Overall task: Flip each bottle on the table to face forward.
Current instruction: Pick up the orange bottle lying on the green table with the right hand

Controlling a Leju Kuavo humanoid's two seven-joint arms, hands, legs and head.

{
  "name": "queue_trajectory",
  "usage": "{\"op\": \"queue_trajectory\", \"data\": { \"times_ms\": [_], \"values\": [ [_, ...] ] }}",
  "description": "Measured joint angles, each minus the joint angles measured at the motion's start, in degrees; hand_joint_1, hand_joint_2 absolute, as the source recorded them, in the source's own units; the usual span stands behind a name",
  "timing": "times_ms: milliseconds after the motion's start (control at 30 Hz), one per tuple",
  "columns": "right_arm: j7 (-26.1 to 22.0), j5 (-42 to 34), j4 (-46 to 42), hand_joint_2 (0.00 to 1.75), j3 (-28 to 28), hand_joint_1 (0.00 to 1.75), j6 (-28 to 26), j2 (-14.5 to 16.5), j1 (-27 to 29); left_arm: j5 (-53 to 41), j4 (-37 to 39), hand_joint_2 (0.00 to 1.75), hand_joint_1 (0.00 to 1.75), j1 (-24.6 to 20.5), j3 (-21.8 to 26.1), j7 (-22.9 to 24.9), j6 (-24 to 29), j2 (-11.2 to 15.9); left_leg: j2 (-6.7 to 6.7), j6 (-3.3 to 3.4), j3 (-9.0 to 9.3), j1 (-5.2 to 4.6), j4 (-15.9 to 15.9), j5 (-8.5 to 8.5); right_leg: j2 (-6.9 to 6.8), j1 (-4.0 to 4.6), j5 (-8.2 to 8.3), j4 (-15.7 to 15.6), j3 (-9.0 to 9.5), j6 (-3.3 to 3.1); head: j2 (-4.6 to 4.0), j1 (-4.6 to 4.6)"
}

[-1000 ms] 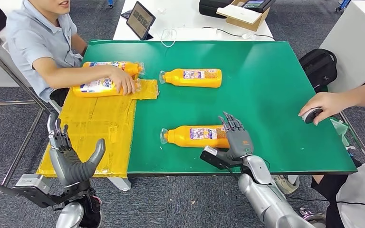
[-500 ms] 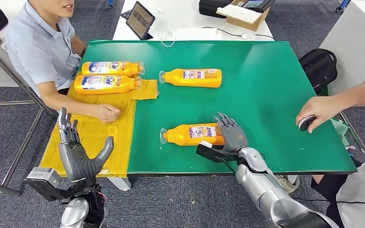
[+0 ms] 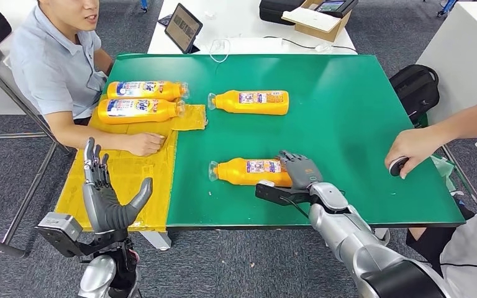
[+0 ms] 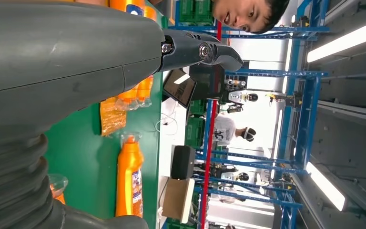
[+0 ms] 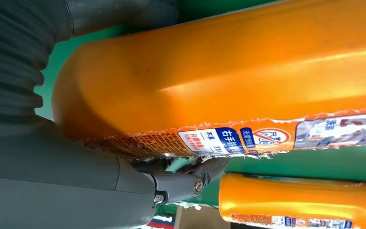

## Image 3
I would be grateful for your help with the person's right hand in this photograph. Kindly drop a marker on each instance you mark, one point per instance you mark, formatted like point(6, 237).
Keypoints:
point(409, 146)
point(144, 144)

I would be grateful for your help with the white flat sheet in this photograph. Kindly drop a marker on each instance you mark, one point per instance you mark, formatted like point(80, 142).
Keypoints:
point(310, 19)

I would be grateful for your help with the person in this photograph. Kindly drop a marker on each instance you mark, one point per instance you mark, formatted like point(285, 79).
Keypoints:
point(49, 68)
point(473, 255)

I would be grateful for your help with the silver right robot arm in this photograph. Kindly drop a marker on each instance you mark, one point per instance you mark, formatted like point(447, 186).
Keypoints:
point(358, 246)

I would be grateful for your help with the black zip case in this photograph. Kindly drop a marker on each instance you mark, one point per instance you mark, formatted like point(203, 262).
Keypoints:
point(275, 11)

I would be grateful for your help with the black tablet on stand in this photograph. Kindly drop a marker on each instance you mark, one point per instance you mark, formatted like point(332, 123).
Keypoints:
point(183, 28)

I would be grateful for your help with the green cloth bag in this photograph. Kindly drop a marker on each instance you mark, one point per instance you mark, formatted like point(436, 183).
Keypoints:
point(423, 121)

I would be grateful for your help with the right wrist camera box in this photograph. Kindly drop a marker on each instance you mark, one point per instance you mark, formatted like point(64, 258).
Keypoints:
point(275, 194)

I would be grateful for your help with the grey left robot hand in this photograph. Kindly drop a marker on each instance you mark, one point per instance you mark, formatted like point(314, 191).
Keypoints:
point(102, 209)

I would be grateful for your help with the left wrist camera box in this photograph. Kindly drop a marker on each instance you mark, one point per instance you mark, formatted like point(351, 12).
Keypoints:
point(59, 228)

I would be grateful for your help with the blue frame piece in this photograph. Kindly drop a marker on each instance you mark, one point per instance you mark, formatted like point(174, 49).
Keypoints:
point(144, 4)
point(446, 5)

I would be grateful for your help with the white black handheld controller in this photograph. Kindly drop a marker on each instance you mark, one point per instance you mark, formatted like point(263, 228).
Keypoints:
point(397, 166)

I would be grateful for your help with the dark phone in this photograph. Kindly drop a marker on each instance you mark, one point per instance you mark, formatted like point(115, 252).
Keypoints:
point(165, 20)

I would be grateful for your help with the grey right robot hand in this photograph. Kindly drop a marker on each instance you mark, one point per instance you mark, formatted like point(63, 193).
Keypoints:
point(302, 172)

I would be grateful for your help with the pale green plastic bag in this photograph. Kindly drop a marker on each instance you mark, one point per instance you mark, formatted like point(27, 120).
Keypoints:
point(442, 168)

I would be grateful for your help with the large yellow taped cardboard mat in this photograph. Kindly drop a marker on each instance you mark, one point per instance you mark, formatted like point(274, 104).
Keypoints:
point(139, 193)

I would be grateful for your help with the white desk with metal legs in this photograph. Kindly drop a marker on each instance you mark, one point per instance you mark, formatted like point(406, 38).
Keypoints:
point(460, 61)

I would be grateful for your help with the brown cardboard box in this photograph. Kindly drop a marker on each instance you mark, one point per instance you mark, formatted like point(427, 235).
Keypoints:
point(325, 36)

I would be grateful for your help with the white power adapter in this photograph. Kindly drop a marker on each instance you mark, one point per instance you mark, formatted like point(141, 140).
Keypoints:
point(323, 48)

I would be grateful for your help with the orange detergent bottle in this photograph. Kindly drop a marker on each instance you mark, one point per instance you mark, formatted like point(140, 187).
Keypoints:
point(139, 117)
point(168, 91)
point(234, 175)
point(230, 105)

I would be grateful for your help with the black backpack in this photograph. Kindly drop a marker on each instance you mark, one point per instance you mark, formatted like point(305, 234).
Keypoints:
point(413, 89)

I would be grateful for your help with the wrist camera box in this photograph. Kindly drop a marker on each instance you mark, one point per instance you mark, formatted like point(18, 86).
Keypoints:
point(275, 194)
point(59, 228)

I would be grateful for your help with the black screen device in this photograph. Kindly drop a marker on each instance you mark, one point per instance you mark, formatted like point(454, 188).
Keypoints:
point(337, 6)

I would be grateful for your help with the white table foot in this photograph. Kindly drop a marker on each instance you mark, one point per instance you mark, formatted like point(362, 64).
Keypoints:
point(158, 242)

